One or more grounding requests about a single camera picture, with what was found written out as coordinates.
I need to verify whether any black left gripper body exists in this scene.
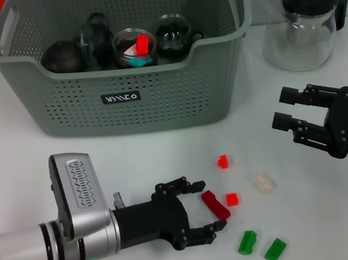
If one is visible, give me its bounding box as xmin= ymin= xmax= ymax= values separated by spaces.
xmin=109 ymin=180 xmax=195 ymax=258

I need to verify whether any long dark red block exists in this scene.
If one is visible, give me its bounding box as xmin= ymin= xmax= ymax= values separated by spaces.
xmin=199 ymin=188 xmax=232 ymax=223

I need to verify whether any teal building block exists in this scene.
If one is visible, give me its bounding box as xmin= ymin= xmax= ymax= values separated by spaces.
xmin=128 ymin=54 xmax=154 ymax=69

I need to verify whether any glass teacup with black sleeve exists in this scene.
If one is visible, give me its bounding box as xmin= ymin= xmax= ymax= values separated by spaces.
xmin=152 ymin=10 xmax=207 ymax=65
xmin=110 ymin=25 xmax=160 ymax=71

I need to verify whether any black lidded glass jar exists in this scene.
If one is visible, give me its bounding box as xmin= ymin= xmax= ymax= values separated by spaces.
xmin=71 ymin=11 xmax=119 ymax=73

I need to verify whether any green channel building block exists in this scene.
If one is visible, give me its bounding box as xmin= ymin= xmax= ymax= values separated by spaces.
xmin=235 ymin=229 xmax=260 ymax=256

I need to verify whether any small red building block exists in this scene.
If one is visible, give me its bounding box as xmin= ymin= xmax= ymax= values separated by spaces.
xmin=224 ymin=192 xmax=240 ymax=207
xmin=216 ymin=154 xmax=231 ymax=169

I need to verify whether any green flat building block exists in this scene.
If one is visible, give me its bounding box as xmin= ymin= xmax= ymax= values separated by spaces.
xmin=261 ymin=235 xmax=289 ymax=260

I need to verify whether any grey perforated storage basket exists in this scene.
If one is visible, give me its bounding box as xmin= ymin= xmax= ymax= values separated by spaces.
xmin=0 ymin=0 xmax=265 ymax=151

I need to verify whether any dark clay teapot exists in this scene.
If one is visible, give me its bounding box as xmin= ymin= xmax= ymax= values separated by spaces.
xmin=38 ymin=37 xmax=87 ymax=77

